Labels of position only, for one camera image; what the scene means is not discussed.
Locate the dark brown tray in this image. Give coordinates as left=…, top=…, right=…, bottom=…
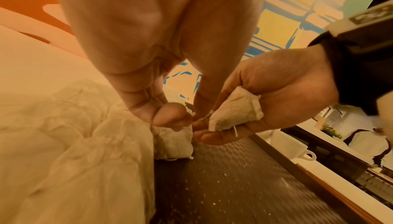
left=150, top=133, right=373, bottom=224

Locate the black right wristband with markers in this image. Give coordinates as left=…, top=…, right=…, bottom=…
left=307, top=0, right=393, bottom=117

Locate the row of tea bags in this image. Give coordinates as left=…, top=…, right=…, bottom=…
left=0, top=79, right=195, bottom=224

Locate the small white cup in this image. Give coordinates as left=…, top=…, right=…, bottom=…
left=269, top=129, right=318, bottom=162

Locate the white tea bag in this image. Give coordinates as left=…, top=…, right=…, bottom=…
left=207, top=86, right=265, bottom=138

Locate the person's left hand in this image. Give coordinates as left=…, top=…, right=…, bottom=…
left=52, top=0, right=269, bottom=133

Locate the person's right hand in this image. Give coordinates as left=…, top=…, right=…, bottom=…
left=192, top=43, right=340, bottom=146

